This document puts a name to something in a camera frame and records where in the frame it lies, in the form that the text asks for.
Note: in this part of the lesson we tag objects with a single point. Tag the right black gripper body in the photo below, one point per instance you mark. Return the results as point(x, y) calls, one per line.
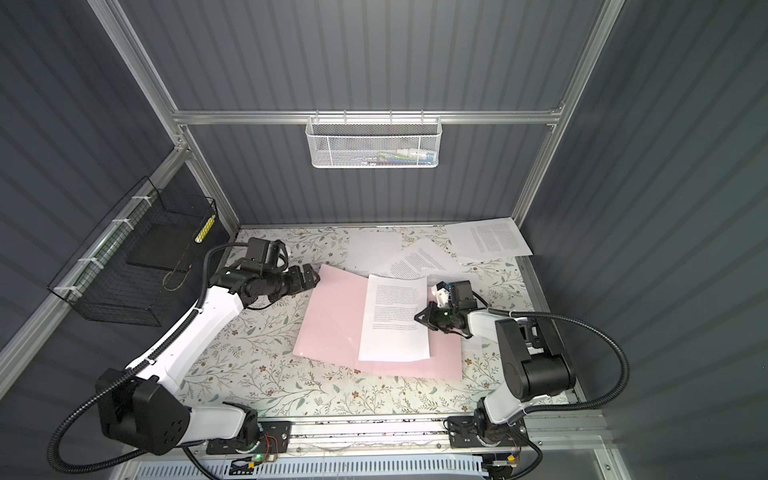
point(445, 318)

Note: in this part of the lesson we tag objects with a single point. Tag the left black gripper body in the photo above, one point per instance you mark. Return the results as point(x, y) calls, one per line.
point(283, 284)

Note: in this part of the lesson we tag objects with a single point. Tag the pink file folder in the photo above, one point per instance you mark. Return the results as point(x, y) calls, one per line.
point(333, 322)

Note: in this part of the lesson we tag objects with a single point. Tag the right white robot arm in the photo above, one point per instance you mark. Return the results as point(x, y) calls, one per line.
point(533, 359)

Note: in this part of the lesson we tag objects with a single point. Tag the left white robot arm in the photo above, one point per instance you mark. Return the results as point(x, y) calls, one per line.
point(141, 409)

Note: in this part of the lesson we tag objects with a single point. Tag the yellow marker pen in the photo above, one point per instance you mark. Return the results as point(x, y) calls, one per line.
point(205, 229)

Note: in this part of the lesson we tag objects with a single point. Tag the corner white printed sheet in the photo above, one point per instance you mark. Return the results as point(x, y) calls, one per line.
point(487, 240)

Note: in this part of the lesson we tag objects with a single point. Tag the pens in white basket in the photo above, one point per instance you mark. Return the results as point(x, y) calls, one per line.
point(410, 156)

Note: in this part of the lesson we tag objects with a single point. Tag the black wire mesh basket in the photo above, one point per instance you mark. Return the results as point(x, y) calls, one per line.
point(144, 268)

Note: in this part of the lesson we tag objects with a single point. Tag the white wire mesh basket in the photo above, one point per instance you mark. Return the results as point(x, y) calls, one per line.
point(336, 145)

